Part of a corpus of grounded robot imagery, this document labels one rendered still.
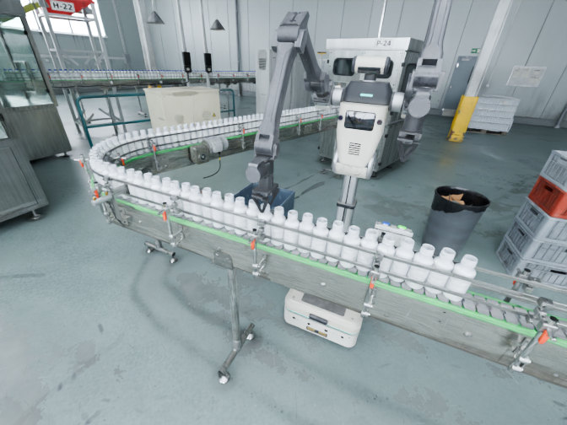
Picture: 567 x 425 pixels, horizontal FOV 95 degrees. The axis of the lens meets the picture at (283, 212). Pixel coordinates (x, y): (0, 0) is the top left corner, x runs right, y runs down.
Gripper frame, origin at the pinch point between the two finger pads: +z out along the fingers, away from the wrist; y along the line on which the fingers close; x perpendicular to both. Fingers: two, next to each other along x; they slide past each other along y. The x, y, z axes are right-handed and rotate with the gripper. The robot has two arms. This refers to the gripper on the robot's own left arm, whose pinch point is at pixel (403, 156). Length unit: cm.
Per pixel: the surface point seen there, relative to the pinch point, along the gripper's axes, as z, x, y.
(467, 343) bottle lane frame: 53, -35, -21
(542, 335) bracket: 34, -45, -27
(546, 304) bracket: 28, -45, -21
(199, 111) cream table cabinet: 59, 339, 287
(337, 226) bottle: 23.7, 15.5, -17.0
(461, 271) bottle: 27.1, -24.8, -17.9
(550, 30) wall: -144, -352, 1187
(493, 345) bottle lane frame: 50, -41, -21
